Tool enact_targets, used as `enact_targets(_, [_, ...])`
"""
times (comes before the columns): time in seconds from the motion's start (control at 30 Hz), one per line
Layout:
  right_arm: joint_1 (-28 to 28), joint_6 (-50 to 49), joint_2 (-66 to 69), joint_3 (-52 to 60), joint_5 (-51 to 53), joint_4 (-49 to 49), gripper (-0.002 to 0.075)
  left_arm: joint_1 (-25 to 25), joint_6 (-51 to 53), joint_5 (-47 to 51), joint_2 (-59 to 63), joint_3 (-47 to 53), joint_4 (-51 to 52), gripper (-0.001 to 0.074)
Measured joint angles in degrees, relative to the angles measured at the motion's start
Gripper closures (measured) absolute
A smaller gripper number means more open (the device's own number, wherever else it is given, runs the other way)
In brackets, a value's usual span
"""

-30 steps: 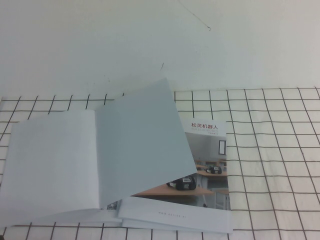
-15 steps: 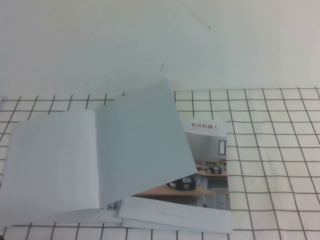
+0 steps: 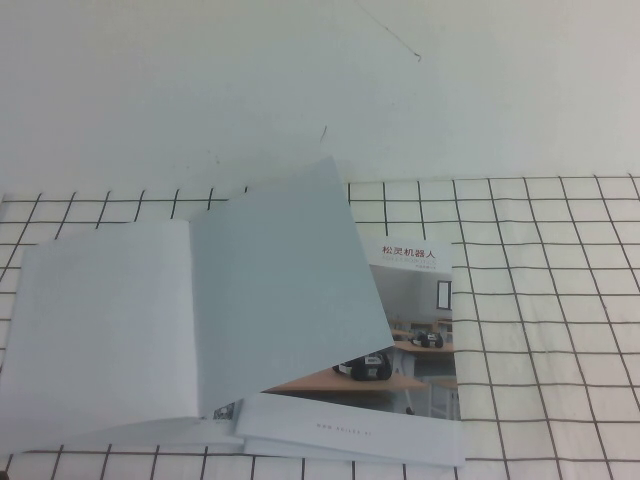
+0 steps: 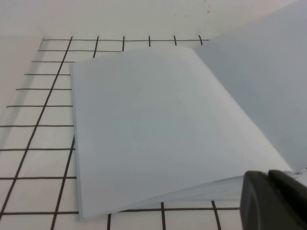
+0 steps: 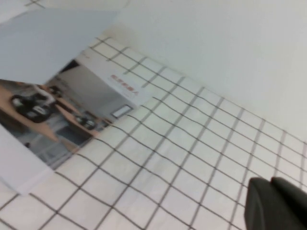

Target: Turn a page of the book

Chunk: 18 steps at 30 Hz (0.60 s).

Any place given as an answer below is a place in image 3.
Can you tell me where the white product catalogue book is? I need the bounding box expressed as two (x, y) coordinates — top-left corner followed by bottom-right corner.
(0, 154), (396, 455)

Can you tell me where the closed catalogue with photo cover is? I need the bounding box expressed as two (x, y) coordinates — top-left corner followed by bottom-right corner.
(234, 234), (467, 470)

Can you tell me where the white black-grid tablecloth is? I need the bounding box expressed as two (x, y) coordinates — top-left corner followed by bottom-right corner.
(0, 174), (640, 480)

